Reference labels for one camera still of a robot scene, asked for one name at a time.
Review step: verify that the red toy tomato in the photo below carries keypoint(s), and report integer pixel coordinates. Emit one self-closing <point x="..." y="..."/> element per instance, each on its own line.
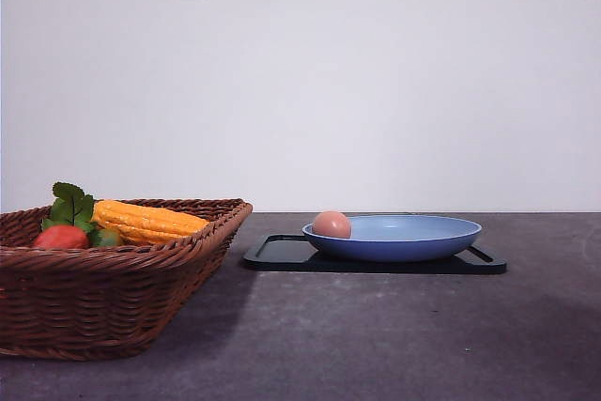
<point x="62" y="236"/>

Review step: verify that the brown wicker basket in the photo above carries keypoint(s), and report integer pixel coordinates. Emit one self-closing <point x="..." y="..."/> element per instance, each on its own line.
<point x="108" y="302"/>

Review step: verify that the blue round plate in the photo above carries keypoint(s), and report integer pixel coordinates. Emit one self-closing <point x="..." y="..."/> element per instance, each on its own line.
<point x="393" y="238"/>

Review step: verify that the yellow toy corn cob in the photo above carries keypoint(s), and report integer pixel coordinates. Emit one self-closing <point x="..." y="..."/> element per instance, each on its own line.
<point x="144" y="225"/>

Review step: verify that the green toy pepper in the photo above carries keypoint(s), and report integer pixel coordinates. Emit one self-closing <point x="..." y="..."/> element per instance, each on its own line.
<point x="108" y="237"/>

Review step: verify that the green plastic leaves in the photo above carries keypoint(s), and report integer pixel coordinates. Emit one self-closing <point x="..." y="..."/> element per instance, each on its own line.
<point x="72" y="207"/>

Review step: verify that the black rectangular tray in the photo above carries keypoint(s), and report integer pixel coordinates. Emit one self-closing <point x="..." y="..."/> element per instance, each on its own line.
<point x="293" y="254"/>

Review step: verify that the brown egg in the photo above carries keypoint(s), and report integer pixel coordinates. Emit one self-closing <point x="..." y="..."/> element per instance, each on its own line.
<point x="332" y="223"/>

